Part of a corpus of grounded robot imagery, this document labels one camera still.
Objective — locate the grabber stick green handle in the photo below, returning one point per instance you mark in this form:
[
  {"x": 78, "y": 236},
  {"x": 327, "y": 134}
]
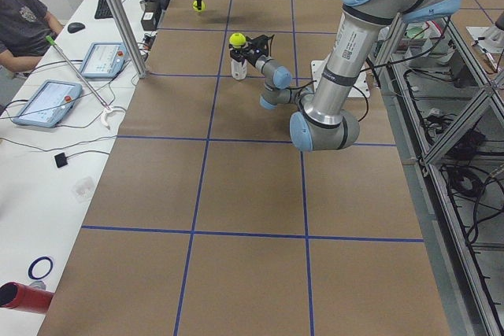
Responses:
[{"x": 107, "y": 109}]

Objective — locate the far blue teach pendant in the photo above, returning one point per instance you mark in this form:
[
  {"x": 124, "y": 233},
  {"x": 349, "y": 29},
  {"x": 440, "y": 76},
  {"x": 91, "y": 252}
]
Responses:
[{"x": 104, "y": 60}]

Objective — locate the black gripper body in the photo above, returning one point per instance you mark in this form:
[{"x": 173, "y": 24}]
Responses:
[{"x": 250, "y": 58}]

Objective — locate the blue tape roll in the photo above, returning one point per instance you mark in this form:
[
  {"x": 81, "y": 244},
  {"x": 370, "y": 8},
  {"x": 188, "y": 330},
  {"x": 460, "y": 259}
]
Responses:
[{"x": 40, "y": 268}]

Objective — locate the black keyboard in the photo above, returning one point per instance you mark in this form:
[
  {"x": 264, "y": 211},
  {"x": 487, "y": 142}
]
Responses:
[{"x": 103, "y": 10}]

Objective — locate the near blue teach pendant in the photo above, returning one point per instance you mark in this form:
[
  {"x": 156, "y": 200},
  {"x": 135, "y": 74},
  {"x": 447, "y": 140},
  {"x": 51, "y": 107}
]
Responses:
[{"x": 49, "y": 104}]

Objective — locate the Wilson tennis ball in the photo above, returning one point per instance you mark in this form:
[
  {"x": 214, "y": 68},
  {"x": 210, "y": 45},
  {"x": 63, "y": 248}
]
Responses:
[{"x": 199, "y": 12}]

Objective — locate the blue teach pendant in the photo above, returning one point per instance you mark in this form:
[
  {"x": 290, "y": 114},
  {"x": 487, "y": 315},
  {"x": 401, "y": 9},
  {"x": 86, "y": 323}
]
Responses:
[
  {"x": 104, "y": 60},
  {"x": 49, "y": 104}
]

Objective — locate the brown paper table mat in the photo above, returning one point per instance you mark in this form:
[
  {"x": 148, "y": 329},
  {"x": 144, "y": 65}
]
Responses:
[{"x": 207, "y": 221}]

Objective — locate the seated person grey shirt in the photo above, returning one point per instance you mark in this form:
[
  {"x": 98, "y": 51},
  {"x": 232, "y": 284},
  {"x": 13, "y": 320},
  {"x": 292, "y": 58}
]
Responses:
[{"x": 25, "y": 24}]

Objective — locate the red cylinder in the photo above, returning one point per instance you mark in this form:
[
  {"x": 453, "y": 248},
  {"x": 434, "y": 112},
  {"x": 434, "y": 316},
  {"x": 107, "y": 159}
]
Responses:
[{"x": 17, "y": 296}]

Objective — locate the aluminium frame post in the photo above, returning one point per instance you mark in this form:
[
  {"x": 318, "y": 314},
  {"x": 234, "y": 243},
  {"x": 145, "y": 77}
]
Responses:
[{"x": 128, "y": 37}]

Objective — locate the black computer mouse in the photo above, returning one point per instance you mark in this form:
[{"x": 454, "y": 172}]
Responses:
[{"x": 74, "y": 27}]

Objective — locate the small black square device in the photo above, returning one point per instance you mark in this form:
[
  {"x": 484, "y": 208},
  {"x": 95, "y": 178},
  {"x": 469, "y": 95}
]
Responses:
[{"x": 61, "y": 160}]

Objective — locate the Roland Garros tennis ball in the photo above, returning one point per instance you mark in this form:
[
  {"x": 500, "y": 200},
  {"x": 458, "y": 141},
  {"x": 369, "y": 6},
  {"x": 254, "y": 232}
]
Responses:
[{"x": 236, "y": 40}]

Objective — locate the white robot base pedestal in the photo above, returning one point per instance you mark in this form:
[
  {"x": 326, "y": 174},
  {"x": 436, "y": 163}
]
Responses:
[{"x": 358, "y": 85}]

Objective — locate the clear tennis ball can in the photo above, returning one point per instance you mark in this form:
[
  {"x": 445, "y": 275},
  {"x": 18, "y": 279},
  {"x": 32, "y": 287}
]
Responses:
[{"x": 239, "y": 69}]

